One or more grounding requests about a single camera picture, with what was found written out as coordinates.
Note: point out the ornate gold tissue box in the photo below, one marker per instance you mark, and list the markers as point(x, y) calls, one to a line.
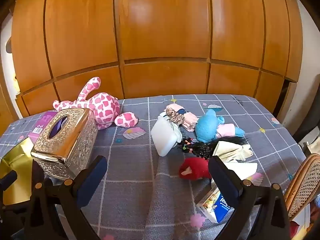
point(65, 142)

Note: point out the black braided wig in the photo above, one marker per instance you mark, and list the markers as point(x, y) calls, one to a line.
point(200, 148)

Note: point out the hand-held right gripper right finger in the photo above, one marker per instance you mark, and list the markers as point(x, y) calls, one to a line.
point(223, 182)

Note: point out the white waffle cloth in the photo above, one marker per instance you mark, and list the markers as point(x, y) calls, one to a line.
point(242, 168)

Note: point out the beige cloth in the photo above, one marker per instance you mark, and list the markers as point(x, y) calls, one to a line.
point(232, 152)

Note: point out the red fluffy sock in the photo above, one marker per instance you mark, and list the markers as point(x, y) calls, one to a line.
point(197, 166)

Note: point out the gold metal tin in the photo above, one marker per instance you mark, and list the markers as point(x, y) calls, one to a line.
point(17, 170)

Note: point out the blue plush toy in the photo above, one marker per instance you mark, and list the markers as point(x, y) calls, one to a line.
point(207, 127)

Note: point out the pink spotted plush toy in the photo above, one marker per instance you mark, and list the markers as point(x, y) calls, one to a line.
point(105, 107)

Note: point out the brown satin scrunchie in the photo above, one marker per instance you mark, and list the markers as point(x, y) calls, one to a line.
point(172, 113)

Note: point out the blue tissue packet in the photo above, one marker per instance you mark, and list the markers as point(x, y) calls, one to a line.
point(220, 207)

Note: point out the wooden wardrobe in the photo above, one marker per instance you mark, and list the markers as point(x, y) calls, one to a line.
point(162, 30)

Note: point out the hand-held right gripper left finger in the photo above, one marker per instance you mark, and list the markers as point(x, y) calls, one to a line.
point(91, 180)

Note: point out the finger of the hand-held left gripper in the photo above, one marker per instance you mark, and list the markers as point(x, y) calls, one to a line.
point(8, 177)

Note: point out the purple carton box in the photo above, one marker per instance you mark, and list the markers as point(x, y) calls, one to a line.
point(41, 125)

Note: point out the rattan chair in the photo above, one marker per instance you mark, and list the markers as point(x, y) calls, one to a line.
point(302, 187)

